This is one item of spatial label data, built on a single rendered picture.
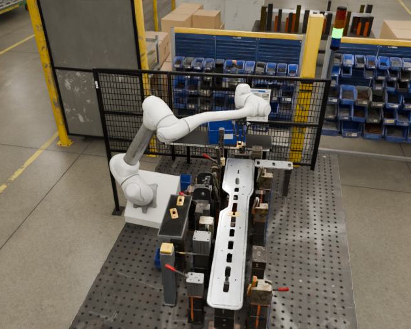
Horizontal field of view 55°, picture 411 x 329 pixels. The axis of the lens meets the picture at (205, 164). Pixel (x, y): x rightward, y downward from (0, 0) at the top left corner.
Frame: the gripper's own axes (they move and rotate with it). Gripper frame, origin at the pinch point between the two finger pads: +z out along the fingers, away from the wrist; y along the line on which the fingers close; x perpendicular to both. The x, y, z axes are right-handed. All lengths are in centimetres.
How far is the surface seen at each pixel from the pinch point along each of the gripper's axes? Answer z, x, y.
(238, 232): 29, -63, 4
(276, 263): 59, -58, 30
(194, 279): 23, -107, -17
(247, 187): 28.7, -16.7, 7.9
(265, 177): 24.6, -8.7, 20.5
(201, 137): 26, 43, -33
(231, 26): 96, 643, -45
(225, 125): 17, 51, -14
